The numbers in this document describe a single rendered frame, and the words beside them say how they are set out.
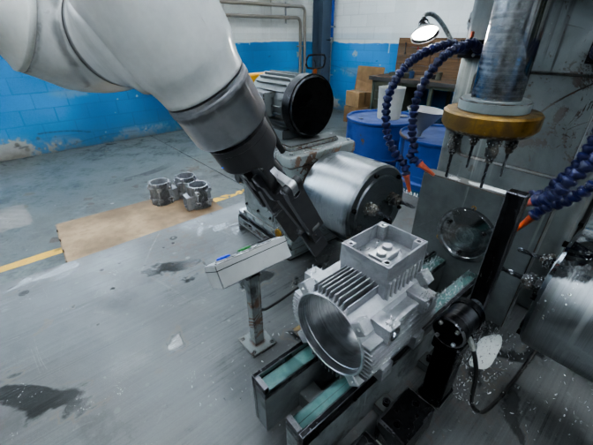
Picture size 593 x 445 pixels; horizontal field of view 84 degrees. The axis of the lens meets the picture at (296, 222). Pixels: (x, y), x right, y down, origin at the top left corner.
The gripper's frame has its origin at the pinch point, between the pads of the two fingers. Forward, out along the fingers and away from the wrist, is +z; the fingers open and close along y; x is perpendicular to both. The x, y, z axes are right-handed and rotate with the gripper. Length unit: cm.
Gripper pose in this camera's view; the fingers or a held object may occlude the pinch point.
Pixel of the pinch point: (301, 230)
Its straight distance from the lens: 51.4
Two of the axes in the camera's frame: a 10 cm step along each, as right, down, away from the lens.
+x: -6.6, 7.1, -2.3
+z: 3.9, 5.9, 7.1
